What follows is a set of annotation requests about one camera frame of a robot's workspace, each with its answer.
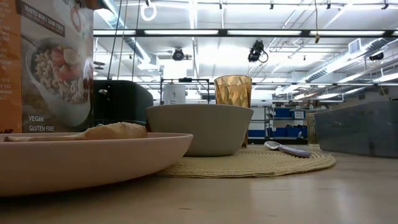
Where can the cream ceramic bowl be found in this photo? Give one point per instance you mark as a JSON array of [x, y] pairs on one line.
[[202, 130]]

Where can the gold faceted tumbler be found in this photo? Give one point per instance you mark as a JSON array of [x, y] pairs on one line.
[[233, 91]]

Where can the sliced bagel half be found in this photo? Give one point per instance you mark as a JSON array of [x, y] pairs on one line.
[[37, 138], [118, 130]]

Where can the pink shallow plate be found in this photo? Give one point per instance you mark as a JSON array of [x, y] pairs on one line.
[[93, 165]]

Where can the cereal box with bowl picture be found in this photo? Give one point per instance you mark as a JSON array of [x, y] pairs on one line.
[[56, 93]]

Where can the white cylinder container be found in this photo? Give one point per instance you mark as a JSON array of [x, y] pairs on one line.
[[174, 95]]

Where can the black toaster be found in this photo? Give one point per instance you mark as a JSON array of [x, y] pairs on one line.
[[130, 102]]

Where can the round woven straw placemat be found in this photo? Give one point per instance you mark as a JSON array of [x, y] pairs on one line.
[[248, 165]]

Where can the blue storage bin shelf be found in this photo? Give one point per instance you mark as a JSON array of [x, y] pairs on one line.
[[290, 132]]

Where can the clear plastic storage bin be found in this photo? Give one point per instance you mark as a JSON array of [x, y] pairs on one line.
[[357, 130]]

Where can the round black ceiling camera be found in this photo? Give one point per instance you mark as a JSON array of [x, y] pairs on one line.
[[178, 55]]

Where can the black overhead frame bar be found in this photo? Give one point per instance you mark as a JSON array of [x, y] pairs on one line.
[[140, 32]]

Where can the silver ventilation duct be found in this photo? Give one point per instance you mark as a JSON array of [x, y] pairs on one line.
[[109, 15], [335, 63]]

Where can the small black ceiling camera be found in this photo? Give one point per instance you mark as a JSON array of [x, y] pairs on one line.
[[376, 56]]

